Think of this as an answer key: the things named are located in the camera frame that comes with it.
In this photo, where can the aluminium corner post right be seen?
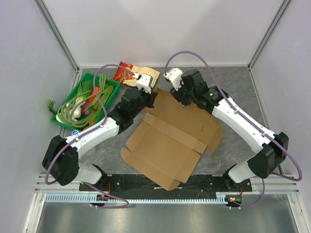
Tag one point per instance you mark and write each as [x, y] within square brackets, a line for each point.
[269, 32]

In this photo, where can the brown cardboard box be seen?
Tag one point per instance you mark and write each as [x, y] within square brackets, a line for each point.
[168, 143]

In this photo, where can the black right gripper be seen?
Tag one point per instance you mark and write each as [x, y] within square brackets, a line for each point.
[179, 93]

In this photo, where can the aluminium corner post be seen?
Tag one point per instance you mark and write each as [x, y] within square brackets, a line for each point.
[56, 33]
[269, 32]

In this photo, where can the green plastic basket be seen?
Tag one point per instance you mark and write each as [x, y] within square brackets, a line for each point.
[90, 77]

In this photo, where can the orange carrot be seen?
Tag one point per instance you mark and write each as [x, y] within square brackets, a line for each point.
[92, 95]

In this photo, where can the aluminium corner post left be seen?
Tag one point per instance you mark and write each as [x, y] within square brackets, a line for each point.
[56, 33]

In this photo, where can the green leafy vegetable outside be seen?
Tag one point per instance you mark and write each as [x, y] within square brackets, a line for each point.
[51, 107]

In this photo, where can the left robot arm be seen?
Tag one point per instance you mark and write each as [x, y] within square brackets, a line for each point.
[61, 160]

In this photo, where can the blue slotted cable duct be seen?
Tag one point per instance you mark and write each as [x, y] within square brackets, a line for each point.
[95, 198]

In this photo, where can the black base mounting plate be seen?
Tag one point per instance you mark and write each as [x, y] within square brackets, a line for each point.
[210, 183]

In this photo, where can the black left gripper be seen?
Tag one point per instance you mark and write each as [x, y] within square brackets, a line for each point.
[151, 97]

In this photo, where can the green long beans bundle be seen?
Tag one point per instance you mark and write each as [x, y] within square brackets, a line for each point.
[86, 121]

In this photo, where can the bok choy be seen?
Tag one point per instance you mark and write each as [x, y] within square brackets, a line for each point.
[72, 108]

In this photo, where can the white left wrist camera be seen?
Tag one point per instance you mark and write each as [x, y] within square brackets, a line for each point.
[144, 82]

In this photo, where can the purple radish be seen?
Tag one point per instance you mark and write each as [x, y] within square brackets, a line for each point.
[86, 109]

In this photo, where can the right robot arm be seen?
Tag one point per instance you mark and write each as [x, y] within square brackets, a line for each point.
[268, 156]

